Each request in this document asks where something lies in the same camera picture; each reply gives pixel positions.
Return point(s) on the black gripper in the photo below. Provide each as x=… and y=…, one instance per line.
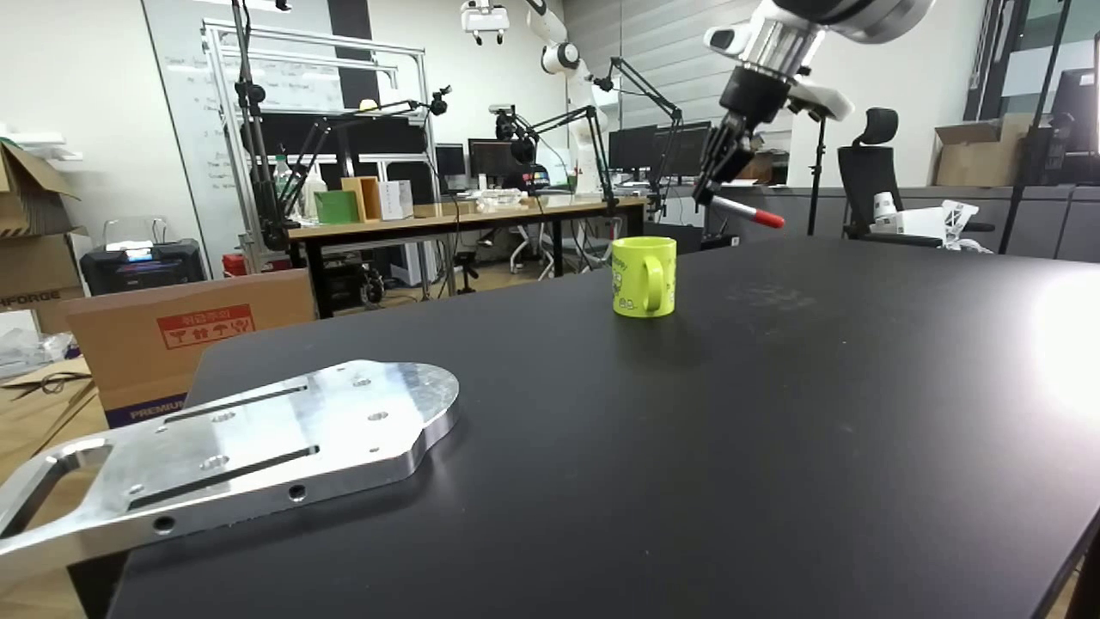
x=755, y=98

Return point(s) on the red marker with white barrel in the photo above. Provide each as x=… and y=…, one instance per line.
x=757, y=213

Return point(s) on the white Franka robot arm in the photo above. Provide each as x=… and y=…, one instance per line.
x=791, y=36

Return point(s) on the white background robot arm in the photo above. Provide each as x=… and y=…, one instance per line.
x=569, y=56

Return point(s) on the yellow-green mug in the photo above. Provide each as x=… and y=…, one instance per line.
x=642, y=280

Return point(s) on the short black stand pole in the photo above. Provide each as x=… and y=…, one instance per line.
x=816, y=172

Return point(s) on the black office chair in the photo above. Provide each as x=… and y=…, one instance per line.
x=868, y=172

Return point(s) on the white crumpled plastic object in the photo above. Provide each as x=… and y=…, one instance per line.
x=933, y=222

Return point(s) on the small black computer monitor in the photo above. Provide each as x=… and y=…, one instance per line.
x=494, y=160

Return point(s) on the plain brown cardboard box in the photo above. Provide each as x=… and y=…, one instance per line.
x=974, y=160

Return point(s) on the long wooden desk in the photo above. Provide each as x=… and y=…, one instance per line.
x=460, y=216

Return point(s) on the white ceiling-mounted device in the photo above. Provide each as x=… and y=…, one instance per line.
x=486, y=19

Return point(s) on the tall black slanted pole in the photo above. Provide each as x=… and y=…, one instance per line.
x=1037, y=125

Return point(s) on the white box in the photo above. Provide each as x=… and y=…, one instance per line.
x=394, y=201

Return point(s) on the orange-tan box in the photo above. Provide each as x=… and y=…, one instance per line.
x=367, y=198

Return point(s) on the green box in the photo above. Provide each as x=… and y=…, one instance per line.
x=338, y=209

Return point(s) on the black tripod stand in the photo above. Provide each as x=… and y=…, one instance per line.
x=262, y=172

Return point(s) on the large whiteboard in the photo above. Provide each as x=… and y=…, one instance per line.
x=194, y=125

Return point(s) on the silver metal mounting plate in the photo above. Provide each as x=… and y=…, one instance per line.
x=262, y=441

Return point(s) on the black printer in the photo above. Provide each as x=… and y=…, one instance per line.
x=142, y=266

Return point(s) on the cardboard box with red label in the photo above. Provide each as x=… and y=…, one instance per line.
x=140, y=347

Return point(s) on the stacked open cardboard boxes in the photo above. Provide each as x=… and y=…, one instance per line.
x=32, y=247

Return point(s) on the clear plastic bag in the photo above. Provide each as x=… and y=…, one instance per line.
x=29, y=347

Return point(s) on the flat cardboard sheet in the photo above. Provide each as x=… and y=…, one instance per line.
x=40, y=418

